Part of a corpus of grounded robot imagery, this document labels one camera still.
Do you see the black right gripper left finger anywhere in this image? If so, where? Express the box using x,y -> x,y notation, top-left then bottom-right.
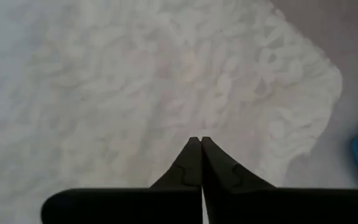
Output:
40,136 -> 204,224

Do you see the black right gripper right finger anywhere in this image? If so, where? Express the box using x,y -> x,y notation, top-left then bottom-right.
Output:
201,136 -> 358,224

